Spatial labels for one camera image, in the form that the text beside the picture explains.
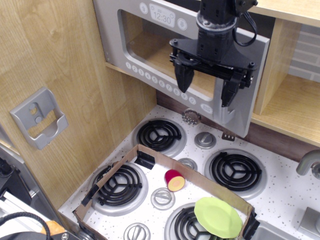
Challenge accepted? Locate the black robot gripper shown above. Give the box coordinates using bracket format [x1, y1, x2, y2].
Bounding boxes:
[169, 26, 257, 107]

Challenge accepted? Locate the grey toy microwave door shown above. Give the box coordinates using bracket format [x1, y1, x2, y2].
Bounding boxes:
[93, 0, 270, 137]

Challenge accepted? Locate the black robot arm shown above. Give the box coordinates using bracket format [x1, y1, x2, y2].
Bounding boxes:
[169, 0, 258, 107]

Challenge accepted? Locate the hanging metal strainer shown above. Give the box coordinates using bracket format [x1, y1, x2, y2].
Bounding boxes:
[181, 108, 202, 126]

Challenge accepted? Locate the hanging metal spatula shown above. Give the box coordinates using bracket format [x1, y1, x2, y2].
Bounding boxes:
[221, 130, 236, 142]

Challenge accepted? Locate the grey stove knob back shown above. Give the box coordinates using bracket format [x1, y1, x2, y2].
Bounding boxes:
[194, 132, 217, 149]

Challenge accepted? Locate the grey stove knob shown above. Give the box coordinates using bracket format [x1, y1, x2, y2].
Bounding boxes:
[123, 222, 151, 240]
[194, 132, 217, 149]
[178, 158, 198, 172]
[150, 187, 176, 210]

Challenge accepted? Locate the back left black burner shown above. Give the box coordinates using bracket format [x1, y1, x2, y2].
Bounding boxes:
[134, 119, 182, 152]

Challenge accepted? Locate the black burner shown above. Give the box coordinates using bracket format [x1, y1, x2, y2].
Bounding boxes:
[97, 164, 144, 207]
[134, 119, 182, 152]
[208, 150, 263, 192]
[171, 206, 220, 240]

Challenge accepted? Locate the grey stove knob middle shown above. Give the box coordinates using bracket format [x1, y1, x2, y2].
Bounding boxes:
[178, 158, 198, 172]

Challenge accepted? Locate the back right black burner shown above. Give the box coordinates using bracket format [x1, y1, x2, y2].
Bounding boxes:
[208, 150, 263, 192]

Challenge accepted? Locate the red yellow toy fruit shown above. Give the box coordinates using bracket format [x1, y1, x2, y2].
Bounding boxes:
[164, 169, 186, 192]

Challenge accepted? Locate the grey stove knob center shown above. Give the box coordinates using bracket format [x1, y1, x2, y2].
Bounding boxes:
[150, 187, 176, 210]

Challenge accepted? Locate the grey toy faucet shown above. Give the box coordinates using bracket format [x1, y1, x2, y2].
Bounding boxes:
[296, 149, 320, 180]

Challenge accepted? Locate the front left black burner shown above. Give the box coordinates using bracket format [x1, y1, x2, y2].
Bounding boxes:
[97, 164, 144, 207]

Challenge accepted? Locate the green toy plate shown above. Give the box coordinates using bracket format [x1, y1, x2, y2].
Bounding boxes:
[194, 197, 243, 239]

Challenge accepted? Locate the front right black burner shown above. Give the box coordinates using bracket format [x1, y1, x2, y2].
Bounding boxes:
[171, 206, 220, 240]

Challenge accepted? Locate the grey stove knob front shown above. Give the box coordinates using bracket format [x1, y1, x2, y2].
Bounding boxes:
[123, 222, 151, 240]

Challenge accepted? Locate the grey toy sink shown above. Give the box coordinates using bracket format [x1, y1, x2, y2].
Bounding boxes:
[252, 207, 320, 240]

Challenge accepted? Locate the orange object bottom left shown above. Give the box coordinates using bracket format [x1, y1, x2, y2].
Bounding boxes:
[45, 220, 66, 236]

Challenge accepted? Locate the brown cardboard box frame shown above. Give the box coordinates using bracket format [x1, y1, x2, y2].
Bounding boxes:
[73, 144, 259, 240]

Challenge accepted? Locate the grey wall phone holder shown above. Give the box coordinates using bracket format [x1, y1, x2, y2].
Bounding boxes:
[9, 87, 69, 150]

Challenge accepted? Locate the black cable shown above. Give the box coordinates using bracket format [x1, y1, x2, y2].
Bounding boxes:
[0, 211, 52, 240]

